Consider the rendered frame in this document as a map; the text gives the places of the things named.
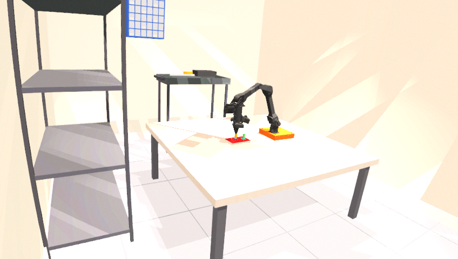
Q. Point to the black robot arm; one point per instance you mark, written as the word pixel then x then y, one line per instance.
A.
pixel 237 104

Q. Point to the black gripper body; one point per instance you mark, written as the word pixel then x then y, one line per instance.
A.
pixel 237 120

